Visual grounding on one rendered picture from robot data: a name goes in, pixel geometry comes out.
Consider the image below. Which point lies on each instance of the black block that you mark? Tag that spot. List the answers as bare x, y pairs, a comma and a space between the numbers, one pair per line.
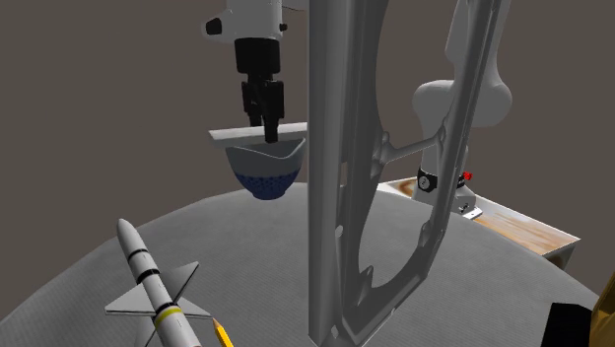
567, 327

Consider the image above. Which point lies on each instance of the grey toy missile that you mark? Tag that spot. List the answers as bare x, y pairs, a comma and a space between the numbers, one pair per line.
144, 264

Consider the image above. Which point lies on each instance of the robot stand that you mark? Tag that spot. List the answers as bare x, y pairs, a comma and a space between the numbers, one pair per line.
519, 230

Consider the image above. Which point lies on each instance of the golden object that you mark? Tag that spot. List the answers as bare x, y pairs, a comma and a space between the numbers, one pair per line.
606, 317

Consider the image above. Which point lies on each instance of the yellow pencil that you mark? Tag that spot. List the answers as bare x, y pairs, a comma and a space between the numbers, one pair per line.
221, 334

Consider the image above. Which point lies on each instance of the grey round table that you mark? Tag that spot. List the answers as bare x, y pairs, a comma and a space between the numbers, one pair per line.
240, 250

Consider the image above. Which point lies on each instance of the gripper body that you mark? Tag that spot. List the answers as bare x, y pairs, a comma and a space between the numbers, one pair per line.
257, 55

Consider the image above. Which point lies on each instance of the tall grey frame sculpture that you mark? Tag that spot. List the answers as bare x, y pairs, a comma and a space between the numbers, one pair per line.
326, 144

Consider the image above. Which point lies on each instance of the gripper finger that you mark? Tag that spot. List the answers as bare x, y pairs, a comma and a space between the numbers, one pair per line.
272, 103
252, 98

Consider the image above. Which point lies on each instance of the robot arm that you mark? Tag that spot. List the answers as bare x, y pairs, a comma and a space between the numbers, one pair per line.
432, 105

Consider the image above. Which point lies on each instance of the grey bowl with blue base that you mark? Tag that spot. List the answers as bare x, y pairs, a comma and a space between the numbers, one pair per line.
264, 166

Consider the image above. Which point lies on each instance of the white flat board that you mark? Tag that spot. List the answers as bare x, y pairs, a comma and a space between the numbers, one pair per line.
230, 136

